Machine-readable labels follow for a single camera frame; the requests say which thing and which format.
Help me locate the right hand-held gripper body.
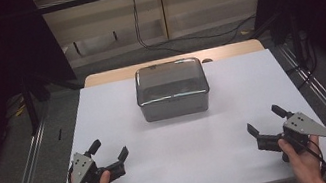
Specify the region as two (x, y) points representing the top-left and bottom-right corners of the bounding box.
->
(252, 106), (326, 168)

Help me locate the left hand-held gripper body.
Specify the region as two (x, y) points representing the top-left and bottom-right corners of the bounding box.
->
(66, 143), (129, 183)

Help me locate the grey plastic storage box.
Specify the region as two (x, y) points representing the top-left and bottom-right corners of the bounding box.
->
(130, 55), (214, 125)

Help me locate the clear plastic box lid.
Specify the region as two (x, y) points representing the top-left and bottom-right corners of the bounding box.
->
(130, 55), (211, 108)

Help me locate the person's right hand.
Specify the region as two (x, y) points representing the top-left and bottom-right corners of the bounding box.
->
(276, 131), (326, 183)

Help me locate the white board sheet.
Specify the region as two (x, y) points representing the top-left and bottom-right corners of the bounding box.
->
(37, 37), (326, 183)

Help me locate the light wooden table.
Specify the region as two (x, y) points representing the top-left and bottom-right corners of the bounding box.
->
(81, 36), (267, 89)

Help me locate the black metal stand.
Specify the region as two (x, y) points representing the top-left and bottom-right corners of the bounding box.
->
(18, 71), (57, 136)

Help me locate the small yellow floor item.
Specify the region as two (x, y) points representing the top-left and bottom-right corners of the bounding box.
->
(12, 104), (28, 118)

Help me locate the small dark round item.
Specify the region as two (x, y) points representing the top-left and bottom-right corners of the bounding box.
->
(200, 56), (215, 64)

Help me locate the right hand-held gripper black cable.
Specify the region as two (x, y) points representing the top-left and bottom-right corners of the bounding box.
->
(306, 136), (326, 180)

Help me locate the black cable on wall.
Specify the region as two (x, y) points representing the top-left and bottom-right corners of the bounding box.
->
(129, 0), (261, 61)

